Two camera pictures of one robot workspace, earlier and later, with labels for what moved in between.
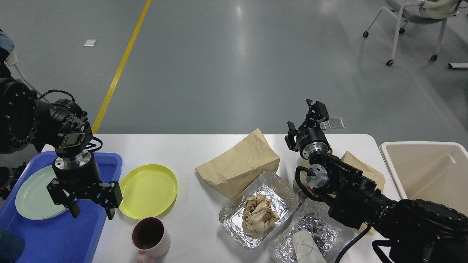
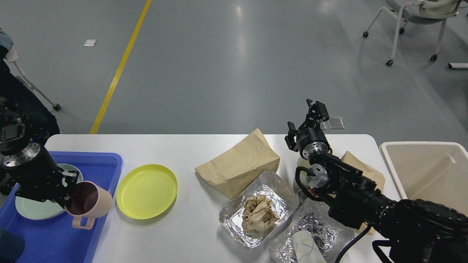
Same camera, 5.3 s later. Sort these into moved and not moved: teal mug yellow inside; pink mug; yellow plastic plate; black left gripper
Moved: pink mug; black left gripper
Not moved: teal mug yellow inside; yellow plastic plate
